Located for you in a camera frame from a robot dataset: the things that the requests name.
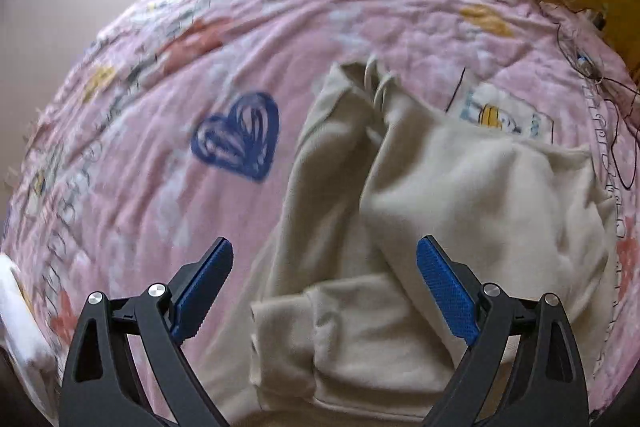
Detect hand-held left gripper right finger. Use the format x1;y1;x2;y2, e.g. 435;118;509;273
416;235;590;427

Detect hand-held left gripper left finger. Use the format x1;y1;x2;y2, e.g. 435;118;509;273
59;237;235;427

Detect beige zip hoodie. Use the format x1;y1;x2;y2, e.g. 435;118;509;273
249;61;618;423

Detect white cloth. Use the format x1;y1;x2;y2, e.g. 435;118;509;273
0;254;53;363

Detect pink printed blanket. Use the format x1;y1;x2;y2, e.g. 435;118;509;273
0;0;640;427

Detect black cable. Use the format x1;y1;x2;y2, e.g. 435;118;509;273
537;0;640;190

